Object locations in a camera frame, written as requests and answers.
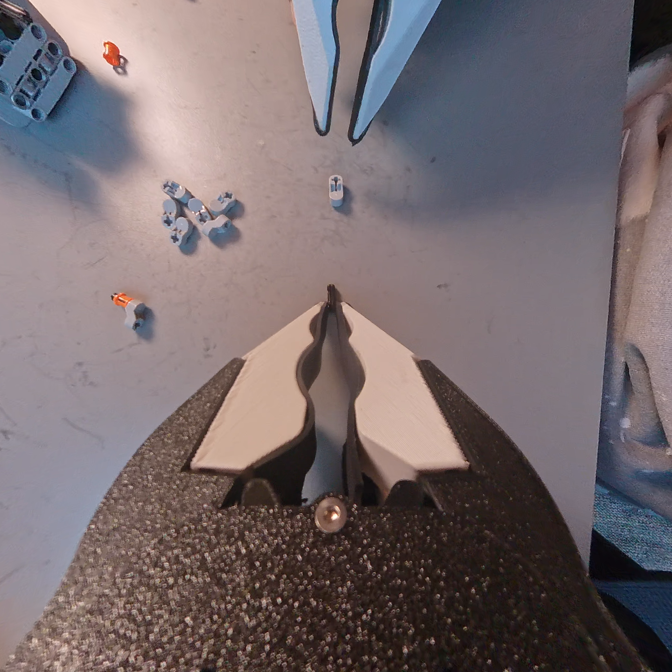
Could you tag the brick engine model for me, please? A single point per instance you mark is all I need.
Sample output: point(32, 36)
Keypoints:
point(36, 78)

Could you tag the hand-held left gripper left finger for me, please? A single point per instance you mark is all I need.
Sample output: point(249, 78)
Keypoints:
point(262, 409)

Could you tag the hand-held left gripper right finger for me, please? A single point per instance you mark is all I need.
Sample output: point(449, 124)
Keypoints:
point(404, 414)

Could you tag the grey brick connector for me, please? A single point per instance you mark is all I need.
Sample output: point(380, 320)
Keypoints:
point(336, 190)

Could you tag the black brick pin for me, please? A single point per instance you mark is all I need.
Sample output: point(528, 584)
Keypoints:
point(330, 291)

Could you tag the orange brick bush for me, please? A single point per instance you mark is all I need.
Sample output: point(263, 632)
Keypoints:
point(111, 52)

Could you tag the pile of grey connectors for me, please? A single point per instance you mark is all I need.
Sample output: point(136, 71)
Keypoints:
point(178, 191)

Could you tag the grey desk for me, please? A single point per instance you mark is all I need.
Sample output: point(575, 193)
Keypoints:
point(472, 210)

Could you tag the assembled grey orange connector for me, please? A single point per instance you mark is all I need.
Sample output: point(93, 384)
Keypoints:
point(134, 311)

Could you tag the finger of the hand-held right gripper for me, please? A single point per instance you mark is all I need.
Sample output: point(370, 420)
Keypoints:
point(393, 52)
point(315, 52)

